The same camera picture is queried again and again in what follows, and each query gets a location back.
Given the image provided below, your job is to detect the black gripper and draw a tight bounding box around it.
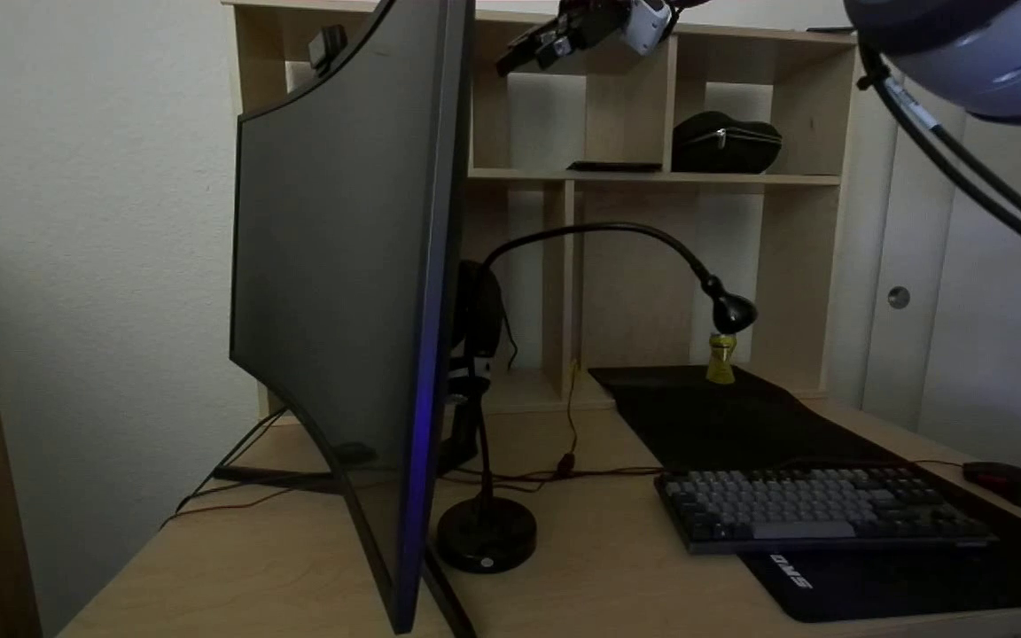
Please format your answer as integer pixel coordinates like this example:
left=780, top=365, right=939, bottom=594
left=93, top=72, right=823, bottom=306
left=491, top=0, right=639, bottom=82

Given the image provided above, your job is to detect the black gooseneck desk lamp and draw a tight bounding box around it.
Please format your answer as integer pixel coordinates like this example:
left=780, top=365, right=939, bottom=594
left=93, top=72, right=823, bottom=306
left=427, top=221, right=763, bottom=580

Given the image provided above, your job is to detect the curved black computer monitor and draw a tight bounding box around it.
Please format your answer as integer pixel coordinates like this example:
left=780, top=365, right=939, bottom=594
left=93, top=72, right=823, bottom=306
left=225, top=0, right=477, bottom=638

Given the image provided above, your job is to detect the flat black device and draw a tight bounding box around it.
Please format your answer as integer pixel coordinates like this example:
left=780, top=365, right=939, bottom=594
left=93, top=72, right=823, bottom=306
left=562, top=156, right=667, bottom=177

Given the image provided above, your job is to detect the black bag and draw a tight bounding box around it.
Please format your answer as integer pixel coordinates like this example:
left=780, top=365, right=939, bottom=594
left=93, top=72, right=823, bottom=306
left=667, top=105, right=785, bottom=179

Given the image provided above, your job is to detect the light wooden shelf unit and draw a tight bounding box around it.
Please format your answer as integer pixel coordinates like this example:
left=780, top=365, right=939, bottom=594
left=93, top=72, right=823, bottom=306
left=218, top=0, right=869, bottom=416

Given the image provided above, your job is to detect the large black desk mat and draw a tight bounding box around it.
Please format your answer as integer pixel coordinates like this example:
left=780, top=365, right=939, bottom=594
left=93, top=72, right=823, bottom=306
left=585, top=362, right=1021, bottom=626

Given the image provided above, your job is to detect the grey mechanical keyboard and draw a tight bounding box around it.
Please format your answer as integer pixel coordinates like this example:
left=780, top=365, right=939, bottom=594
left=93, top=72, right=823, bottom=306
left=653, top=465, right=999, bottom=558

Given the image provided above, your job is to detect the dark lamp cord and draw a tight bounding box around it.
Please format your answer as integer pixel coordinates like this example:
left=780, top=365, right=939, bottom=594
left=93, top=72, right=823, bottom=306
left=434, top=400, right=664, bottom=491

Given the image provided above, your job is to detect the black robot cable hose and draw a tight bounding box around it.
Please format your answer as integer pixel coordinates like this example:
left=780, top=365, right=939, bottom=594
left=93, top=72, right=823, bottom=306
left=853, top=43, right=1021, bottom=284

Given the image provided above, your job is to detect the thin black monitor cable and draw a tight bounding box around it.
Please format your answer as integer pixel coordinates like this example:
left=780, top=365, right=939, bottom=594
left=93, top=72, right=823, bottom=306
left=166, top=404, right=289, bottom=523

